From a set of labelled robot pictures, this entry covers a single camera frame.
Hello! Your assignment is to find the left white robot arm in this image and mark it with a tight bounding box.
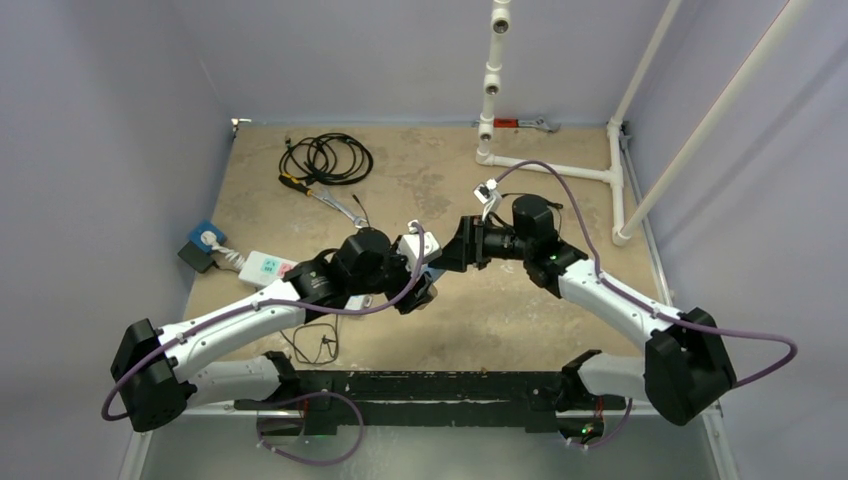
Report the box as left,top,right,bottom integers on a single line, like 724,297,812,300
100,221,442,432

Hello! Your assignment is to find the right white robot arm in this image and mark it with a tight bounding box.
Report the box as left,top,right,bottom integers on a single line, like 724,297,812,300
429,194,737,426

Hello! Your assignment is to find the silver open-end wrench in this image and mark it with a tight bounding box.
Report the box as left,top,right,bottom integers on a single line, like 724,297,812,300
311,190,369,229

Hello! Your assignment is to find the white colourful power strip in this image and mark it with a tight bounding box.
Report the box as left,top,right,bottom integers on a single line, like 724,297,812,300
237,250,372,313

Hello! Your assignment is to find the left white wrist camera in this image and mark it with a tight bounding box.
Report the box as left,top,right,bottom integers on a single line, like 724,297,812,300
394,224,442,272

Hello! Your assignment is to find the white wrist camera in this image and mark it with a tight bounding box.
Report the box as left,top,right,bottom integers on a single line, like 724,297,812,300
394,224,442,272
473,178,502,221

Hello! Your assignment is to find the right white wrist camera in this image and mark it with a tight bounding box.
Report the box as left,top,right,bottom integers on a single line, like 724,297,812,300
473,178,502,221

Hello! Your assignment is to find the thin black adapter cable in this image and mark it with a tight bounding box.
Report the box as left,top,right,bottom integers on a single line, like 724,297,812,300
278,193,372,367

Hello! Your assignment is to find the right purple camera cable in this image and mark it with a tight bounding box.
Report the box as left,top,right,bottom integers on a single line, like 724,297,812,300
493,160,799,390

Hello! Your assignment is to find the purple camera cable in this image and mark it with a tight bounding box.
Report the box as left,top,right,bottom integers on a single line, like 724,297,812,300
100,221,427,423
493,160,799,390

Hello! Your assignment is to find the red handled adjustable wrench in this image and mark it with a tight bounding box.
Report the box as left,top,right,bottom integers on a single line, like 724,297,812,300
471,117,560,135

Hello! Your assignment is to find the white PVC pipe frame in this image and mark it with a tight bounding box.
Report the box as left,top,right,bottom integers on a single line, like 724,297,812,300
474,0,813,248

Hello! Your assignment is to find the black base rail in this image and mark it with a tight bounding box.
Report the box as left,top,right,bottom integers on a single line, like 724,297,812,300
234,370,626,435

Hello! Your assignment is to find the coiled black cable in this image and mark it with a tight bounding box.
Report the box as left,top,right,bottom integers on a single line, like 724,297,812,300
278,133,375,187

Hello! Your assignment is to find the yellow handled screwdriver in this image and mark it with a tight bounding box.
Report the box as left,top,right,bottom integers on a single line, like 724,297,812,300
278,173,313,197

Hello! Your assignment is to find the white coiled strip cord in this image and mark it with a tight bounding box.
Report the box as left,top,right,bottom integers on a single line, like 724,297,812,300
207,233,250,266

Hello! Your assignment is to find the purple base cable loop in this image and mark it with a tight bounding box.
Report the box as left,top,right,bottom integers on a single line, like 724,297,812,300
255,387,366,466

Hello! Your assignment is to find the blue wall socket box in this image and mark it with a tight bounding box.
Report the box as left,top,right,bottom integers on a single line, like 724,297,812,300
187,220,227,254

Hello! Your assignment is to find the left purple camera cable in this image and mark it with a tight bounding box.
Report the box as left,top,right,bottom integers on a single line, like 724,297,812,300
100,221,427,423

